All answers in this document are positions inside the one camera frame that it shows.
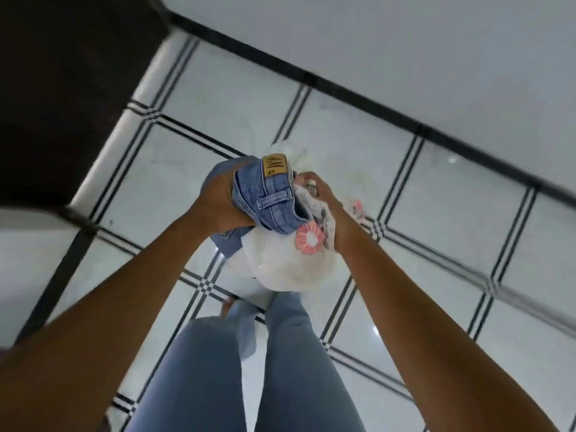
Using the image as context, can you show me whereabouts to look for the white garment with pink flowers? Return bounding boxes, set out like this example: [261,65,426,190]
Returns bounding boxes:
[225,139,368,293]

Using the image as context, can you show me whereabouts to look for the blue denim jeans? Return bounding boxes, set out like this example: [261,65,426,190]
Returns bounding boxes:
[200,153,316,260]

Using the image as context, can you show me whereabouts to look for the person's left forearm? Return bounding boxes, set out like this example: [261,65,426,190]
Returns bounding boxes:
[0,208,222,432]

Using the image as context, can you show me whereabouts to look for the person's leg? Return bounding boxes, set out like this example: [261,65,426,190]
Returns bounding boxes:
[253,290,368,432]
[127,300,267,432]

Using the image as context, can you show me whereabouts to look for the person's right leg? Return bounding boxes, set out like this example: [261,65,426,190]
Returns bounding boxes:
[253,290,368,432]

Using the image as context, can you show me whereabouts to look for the person's right forearm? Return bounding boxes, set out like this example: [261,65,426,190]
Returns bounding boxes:
[335,226,561,432]

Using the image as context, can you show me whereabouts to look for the person's right hand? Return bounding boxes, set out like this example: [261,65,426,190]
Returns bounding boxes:
[294,171,366,253]

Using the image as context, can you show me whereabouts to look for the dark brown wooden furniture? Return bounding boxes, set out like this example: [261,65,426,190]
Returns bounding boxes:
[0,0,175,213]

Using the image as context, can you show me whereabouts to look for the person's left leg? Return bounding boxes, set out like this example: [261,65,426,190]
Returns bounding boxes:
[127,300,267,432]

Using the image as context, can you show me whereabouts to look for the person's left hand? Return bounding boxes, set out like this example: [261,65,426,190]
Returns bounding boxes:
[191,167,254,235]

